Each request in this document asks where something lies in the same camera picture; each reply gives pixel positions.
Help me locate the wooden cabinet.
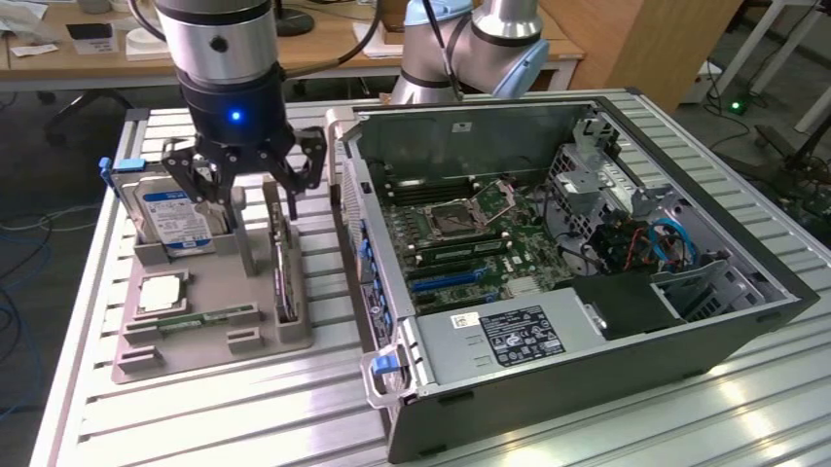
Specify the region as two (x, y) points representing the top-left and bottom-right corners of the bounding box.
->
(564, 0), (746, 113)

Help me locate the blue wire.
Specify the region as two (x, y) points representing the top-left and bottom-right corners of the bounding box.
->
(649, 217), (702, 268)

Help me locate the silver chipset heat sink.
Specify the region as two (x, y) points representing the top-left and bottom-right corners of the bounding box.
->
(505, 276), (546, 297)

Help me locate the white table frame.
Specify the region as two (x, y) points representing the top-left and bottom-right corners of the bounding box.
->
(710, 0), (831, 132)

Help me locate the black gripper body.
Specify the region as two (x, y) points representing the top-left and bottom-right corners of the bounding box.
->
(174, 67), (293, 172)

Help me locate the silver disk bay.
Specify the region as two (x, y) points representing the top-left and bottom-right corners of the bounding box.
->
(546, 142), (674, 221)

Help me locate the expansion card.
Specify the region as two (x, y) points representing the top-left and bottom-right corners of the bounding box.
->
(262, 174), (305, 325)

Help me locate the black round lamp base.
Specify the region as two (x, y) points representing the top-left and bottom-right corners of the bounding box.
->
(275, 8), (318, 38)

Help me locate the green motherboard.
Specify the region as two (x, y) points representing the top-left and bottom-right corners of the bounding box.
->
(367, 160), (578, 316)

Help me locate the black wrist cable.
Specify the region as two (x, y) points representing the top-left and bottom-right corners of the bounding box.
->
(277, 14), (391, 82)

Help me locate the black RAM slot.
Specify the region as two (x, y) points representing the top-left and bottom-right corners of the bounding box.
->
(387, 174), (473, 189)
(393, 194), (478, 206)
(391, 188), (476, 200)
(389, 181), (474, 195)

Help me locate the grey parts rack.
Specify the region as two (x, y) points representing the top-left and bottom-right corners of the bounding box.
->
(111, 186), (318, 385)

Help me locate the black expansion slot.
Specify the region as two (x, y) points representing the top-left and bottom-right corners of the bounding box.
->
(403, 258), (489, 282)

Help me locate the CPU socket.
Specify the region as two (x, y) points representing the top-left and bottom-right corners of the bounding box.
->
(417, 200), (488, 243)

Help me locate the silver CPU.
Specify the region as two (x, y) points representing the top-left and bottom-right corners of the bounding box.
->
(137, 275), (185, 313)

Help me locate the white box with black top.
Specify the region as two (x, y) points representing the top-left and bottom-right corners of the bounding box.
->
(66, 22), (121, 55)

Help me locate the black open PC case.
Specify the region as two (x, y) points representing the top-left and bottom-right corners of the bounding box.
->
(323, 94), (824, 464)

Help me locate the perforated metal drive cage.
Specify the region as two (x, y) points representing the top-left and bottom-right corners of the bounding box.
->
(652, 257), (772, 326)

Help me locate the black wire connector block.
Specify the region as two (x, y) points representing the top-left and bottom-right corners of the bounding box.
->
(592, 221), (656, 276)

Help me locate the hard disk with blue caddy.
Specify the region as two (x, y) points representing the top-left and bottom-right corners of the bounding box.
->
(97, 150), (229, 258)

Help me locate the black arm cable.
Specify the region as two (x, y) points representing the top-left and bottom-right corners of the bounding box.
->
(419, 0), (466, 101)

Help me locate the black plastic shroud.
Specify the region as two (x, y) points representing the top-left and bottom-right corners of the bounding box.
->
(570, 270), (690, 341)

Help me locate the wooden desk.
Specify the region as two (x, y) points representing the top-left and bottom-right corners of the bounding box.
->
(0, 0), (586, 93)

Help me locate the black office chair base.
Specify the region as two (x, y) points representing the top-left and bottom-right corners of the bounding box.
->
(38, 85), (197, 145)

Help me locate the green RAM stick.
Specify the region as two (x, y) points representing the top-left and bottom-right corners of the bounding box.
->
(155, 307), (254, 333)
(414, 236), (514, 268)

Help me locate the metal socket cover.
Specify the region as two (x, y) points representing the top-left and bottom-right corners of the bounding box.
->
(469, 177), (526, 221)

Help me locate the grey power supply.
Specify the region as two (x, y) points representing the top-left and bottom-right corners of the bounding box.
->
(399, 286), (612, 386)

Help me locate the white paper sheet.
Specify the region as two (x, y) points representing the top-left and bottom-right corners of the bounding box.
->
(354, 21), (409, 59)

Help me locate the white box with round hollow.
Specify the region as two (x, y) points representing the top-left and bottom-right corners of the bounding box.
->
(125, 26), (171, 62)

